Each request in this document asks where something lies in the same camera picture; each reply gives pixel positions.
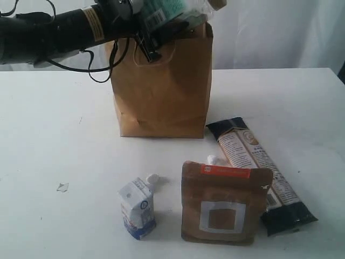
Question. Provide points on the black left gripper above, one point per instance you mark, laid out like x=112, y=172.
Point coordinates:
x=123, y=19

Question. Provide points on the clear jar with yellow lid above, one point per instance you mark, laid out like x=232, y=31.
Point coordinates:
x=158, y=13

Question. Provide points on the small white and blue packet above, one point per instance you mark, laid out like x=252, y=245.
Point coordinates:
x=137, y=207

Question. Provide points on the brown kraft stand-up pouch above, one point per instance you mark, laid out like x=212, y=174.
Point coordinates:
x=222, y=205

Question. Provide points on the long dark noodle package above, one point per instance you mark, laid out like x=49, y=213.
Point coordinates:
x=285, y=210

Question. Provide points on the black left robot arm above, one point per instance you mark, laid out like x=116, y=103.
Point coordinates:
x=38, y=38

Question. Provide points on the brown paper bag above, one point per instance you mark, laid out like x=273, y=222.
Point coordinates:
x=168, y=98

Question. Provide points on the white backdrop curtain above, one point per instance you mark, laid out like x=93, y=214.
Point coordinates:
x=279, y=34

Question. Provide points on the white crumpled scrap right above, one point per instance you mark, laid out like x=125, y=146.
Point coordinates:
x=215, y=160

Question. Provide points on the white crumpled scrap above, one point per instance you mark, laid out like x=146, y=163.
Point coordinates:
x=215, y=160
x=152, y=179

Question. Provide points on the white crumpled scrap left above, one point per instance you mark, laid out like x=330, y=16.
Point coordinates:
x=152, y=179

